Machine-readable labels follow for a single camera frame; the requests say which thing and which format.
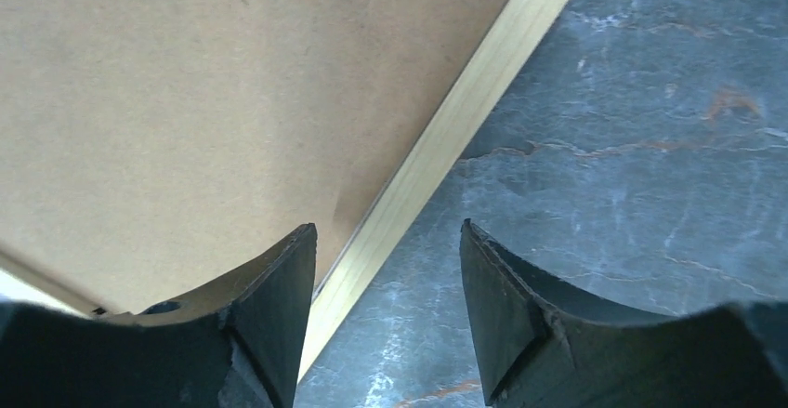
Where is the brown cardboard backing board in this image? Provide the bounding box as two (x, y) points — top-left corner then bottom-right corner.
(1, 0), (507, 311)

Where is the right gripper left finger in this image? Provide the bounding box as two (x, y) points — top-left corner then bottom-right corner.
(1, 223), (318, 407)

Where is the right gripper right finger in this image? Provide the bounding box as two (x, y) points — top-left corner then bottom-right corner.
(460, 220), (787, 407)

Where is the wooden picture frame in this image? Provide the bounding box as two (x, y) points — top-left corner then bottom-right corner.
(298, 0), (569, 377)

